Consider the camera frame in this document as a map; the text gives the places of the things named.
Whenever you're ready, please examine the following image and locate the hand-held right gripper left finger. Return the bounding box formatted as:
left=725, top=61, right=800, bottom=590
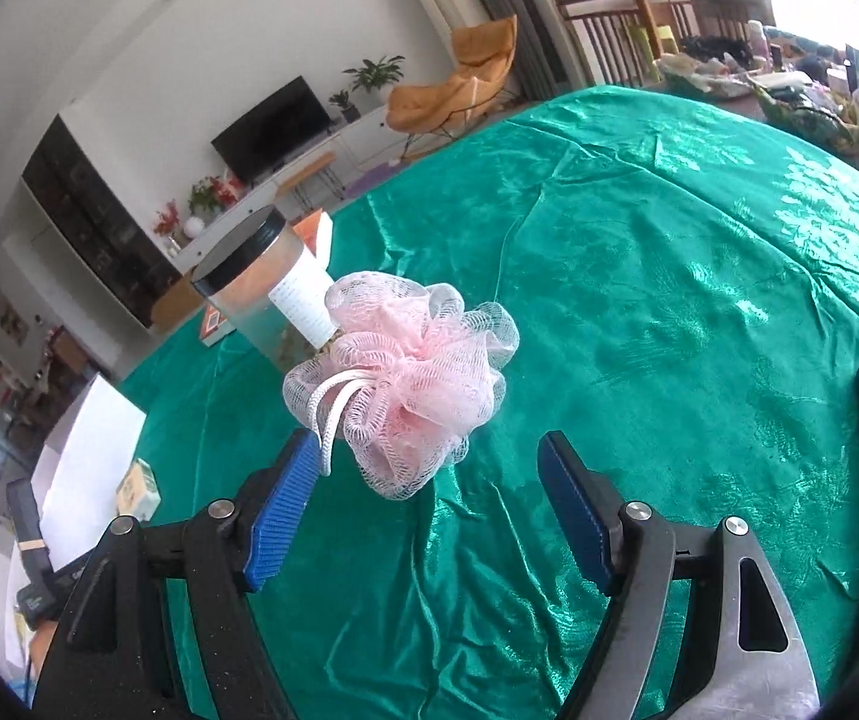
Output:
left=39, top=427, right=325, bottom=720

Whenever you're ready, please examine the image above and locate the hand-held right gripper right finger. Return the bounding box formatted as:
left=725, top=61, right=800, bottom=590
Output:
left=536, top=431, right=824, bottom=720

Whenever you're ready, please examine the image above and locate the white cardboard box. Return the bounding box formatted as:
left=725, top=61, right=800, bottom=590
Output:
left=28, top=373, right=149, bottom=571

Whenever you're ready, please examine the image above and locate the pink bath loofah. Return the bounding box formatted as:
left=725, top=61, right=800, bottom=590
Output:
left=281, top=272, right=520, bottom=500

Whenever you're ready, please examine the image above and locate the yellow tissue packet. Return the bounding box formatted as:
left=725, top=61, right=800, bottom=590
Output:
left=115, top=459, right=162, bottom=524

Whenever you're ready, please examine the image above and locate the brown cardboard box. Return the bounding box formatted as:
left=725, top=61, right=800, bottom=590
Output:
left=151, top=281, right=209, bottom=335

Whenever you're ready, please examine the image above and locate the clear jar with black lid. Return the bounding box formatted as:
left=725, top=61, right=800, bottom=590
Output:
left=190, top=206, right=340, bottom=372

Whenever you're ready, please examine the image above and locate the green tablecloth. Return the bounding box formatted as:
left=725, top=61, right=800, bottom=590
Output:
left=118, top=84, right=859, bottom=720

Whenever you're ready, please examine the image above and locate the orange book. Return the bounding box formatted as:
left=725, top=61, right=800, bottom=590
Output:
left=200, top=211, right=336, bottom=346

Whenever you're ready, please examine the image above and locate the red flower arrangement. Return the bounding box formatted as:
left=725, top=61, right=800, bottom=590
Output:
left=153, top=201, right=182, bottom=248

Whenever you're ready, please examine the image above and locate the leafy green plant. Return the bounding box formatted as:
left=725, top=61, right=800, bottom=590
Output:
left=187, top=176, right=224, bottom=215

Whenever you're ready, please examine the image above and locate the purple floor mat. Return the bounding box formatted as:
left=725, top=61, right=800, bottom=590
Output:
left=343, top=163, right=404, bottom=197

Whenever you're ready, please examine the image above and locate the tall black cabinet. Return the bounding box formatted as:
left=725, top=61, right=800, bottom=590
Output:
left=22, top=115, right=182, bottom=329

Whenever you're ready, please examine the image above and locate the wooden bench with metal legs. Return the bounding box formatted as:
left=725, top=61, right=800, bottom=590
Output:
left=277, top=152, right=344, bottom=215

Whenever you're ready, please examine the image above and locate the white television cabinet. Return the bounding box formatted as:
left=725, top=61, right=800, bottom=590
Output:
left=166, top=101, right=400, bottom=271

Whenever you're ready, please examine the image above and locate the black television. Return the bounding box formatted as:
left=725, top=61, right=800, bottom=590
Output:
left=211, top=76, right=333, bottom=185

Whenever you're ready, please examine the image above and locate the orange lounge chair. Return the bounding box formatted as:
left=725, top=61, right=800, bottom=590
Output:
left=386, top=15, right=520, bottom=158

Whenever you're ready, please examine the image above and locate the large potted plant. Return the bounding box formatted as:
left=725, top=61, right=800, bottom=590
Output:
left=343, top=55, right=406, bottom=110

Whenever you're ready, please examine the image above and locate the dark wooden chair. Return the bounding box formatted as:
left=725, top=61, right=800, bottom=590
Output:
left=555, top=0, right=671, bottom=87
left=647, top=0, right=776, bottom=53

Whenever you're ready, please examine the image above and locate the grey curtain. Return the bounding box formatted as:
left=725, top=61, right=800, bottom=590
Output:
left=440, top=0, right=573, bottom=91

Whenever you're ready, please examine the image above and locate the framed wall picture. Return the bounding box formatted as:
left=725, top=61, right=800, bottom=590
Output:
left=0, top=286, right=29, bottom=346

